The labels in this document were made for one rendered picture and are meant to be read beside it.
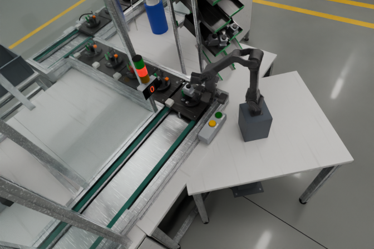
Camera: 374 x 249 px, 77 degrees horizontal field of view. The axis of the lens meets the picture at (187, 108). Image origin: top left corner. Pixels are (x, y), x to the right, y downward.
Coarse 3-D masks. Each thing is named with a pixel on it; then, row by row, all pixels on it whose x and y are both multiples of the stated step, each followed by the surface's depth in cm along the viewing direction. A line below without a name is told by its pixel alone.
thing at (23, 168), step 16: (0, 144) 165; (16, 144) 163; (0, 160) 157; (16, 160) 155; (32, 160) 153; (16, 176) 148; (32, 176) 146; (48, 176) 144; (64, 176) 143; (48, 192) 138; (64, 192) 137; (144, 240) 122
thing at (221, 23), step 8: (184, 0) 127; (200, 0) 133; (192, 8) 127; (200, 8) 131; (208, 8) 132; (216, 8) 132; (200, 16) 126; (208, 16) 130; (216, 16) 131; (224, 16) 131; (208, 24) 126; (216, 24) 129; (224, 24) 127
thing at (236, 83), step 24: (144, 24) 229; (168, 24) 224; (144, 48) 207; (168, 48) 203; (192, 48) 198; (240, 72) 174; (264, 72) 171; (240, 96) 161; (192, 168) 135; (168, 192) 129; (144, 216) 123
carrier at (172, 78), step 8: (160, 72) 162; (168, 72) 169; (160, 80) 158; (168, 80) 162; (176, 80) 163; (184, 80) 162; (160, 88) 158; (168, 88) 159; (176, 88) 159; (152, 96) 157; (160, 96) 156; (168, 96) 155
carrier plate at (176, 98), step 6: (192, 84) 159; (180, 90) 157; (174, 96) 155; (174, 102) 152; (180, 102) 151; (174, 108) 149; (180, 108) 148; (186, 108) 147; (192, 108) 147; (198, 108) 146; (204, 108) 145; (186, 114) 144; (192, 114) 144; (198, 114) 143
